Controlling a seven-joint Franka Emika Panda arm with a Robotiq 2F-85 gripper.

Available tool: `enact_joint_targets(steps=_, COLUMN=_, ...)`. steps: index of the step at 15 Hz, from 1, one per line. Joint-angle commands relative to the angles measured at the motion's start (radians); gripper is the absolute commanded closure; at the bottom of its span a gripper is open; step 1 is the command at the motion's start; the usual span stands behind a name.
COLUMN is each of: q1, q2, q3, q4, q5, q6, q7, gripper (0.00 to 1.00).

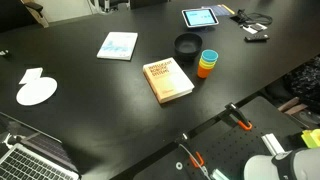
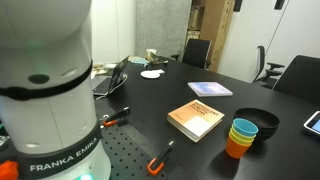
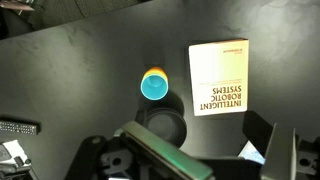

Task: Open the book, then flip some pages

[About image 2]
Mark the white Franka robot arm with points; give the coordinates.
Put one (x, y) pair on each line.
(50, 100)

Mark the pale purple cover book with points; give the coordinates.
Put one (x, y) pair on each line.
(210, 89)

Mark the open black laptop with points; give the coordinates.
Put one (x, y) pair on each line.
(116, 75)

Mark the tall brown cardboard box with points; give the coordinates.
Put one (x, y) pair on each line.
(216, 30)

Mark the wooden shelf unit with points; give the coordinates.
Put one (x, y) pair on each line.
(195, 20)

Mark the black armrest office chair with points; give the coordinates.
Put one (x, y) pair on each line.
(261, 61)

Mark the black mesh office chair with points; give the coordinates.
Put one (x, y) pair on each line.
(196, 53)

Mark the black wide-back chair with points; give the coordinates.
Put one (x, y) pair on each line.
(300, 78)

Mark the white paper plate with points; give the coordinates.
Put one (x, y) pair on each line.
(150, 74)

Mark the teal cloth item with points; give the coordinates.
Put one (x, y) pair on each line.
(140, 61)

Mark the black bowl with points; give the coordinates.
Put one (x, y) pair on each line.
(263, 120)

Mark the blue plastic cup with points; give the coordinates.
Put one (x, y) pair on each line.
(245, 127)

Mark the white framed tablet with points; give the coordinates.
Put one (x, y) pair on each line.
(313, 124)

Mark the green plastic cup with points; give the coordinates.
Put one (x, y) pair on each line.
(235, 134)

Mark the yellow plastic cup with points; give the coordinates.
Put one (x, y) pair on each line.
(233, 139)

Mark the orange plastic cup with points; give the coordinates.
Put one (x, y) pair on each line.
(236, 150)

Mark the paper stack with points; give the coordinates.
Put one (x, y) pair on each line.
(101, 68)

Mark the black orange bar clamp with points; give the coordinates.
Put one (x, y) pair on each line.
(115, 116)
(161, 159)

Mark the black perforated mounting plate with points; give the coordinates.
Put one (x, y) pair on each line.
(130, 156)

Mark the orange plastic part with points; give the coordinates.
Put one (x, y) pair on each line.
(7, 170)

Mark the grey felt wall panel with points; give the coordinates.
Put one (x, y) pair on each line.
(163, 26)

